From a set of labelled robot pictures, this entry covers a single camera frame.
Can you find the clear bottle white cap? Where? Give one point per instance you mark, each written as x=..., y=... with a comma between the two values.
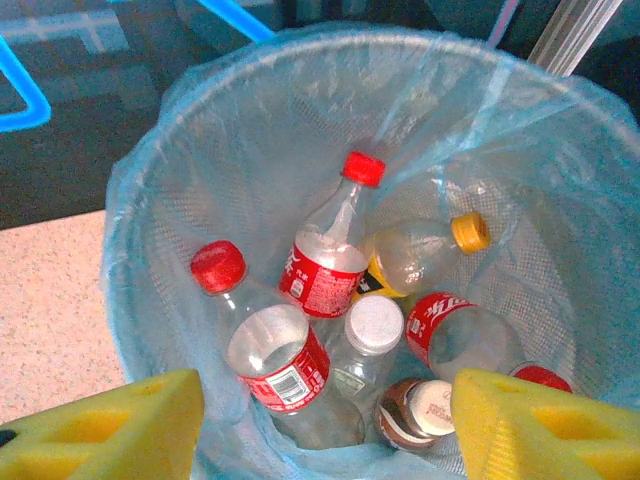
x=375, y=322

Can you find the yellow orange label bottle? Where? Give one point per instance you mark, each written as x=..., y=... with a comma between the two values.
x=415, y=255

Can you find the brown label bottle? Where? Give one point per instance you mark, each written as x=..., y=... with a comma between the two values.
x=400, y=415

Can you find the translucent trash bin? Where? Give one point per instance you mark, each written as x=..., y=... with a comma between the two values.
x=200, y=175

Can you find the aluminium frame post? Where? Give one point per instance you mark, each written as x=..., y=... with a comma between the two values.
x=575, y=35

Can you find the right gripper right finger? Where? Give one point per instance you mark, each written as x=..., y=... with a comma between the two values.
x=500, y=415

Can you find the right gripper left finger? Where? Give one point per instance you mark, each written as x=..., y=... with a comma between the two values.
x=165, y=400

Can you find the red label cola bottle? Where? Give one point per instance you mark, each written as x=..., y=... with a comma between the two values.
x=287, y=375
x=320, y=285
x=435, y=320

